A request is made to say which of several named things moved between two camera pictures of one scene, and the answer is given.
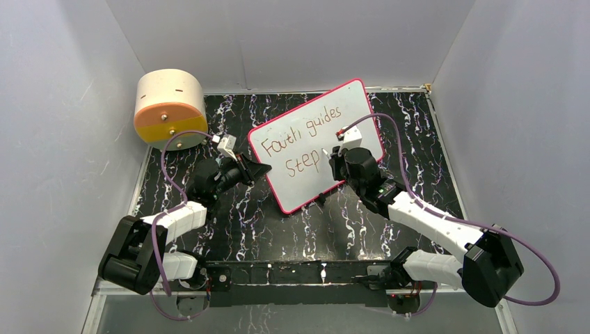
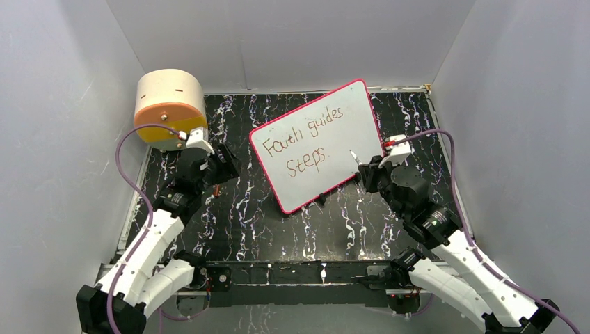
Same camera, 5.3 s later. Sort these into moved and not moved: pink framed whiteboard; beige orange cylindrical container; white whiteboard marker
Moved: white whiteboard marker
Not moved: pink framed whiteboard; beige orange cylindrical container
